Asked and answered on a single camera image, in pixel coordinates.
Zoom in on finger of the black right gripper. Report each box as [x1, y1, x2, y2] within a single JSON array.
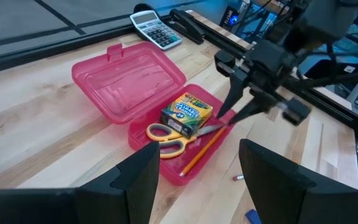
[[216, 68, 250, 119], [227, 92, 278, 126]]

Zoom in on black stapler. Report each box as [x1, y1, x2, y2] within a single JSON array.
[[168, 8, 205, 45]]

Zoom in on black device with blue light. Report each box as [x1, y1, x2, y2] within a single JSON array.
[[219, 5, 241, 30]]

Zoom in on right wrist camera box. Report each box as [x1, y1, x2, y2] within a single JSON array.
[[300, 0, 358, 41]]

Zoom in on blue rectangular eraser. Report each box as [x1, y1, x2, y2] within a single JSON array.
[[244, 208, 262, 224]]

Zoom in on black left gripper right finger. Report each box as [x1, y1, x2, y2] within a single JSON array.
[[239, 139, 358, 224]]

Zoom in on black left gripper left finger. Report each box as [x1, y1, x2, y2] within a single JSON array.
[[73, 141, 160, 224]]

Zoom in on green and yellow crayon box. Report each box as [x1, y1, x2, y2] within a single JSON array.
[[159, 92, 214, 140]]

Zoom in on grey desktop calculator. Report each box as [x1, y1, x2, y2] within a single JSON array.
[[129, 9, 183, 51]]

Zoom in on pink translucent plastic pencil box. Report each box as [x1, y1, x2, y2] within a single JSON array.
[[71, 41, 237, 187]]

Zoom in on yellow-orange handled scissors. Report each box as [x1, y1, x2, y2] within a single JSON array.
[[145, 123, 226, 159]]

